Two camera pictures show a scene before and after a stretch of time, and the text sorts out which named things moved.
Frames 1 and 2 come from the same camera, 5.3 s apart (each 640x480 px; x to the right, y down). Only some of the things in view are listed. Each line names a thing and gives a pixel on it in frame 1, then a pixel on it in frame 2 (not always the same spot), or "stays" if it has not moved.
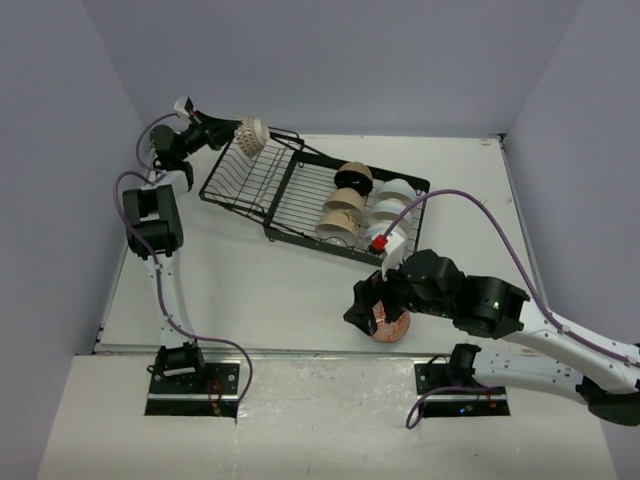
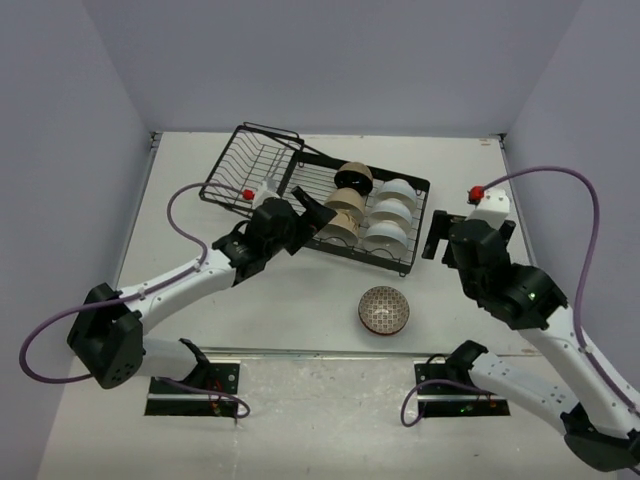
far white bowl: x=396 y=188 stays
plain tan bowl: x=348 y=199 stays
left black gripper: x=207 y=125 to x=314 y=218
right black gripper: x=367 y=293 to x=438 y=230
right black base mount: x=436 y=372 stays
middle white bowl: x=389 y=209 stays
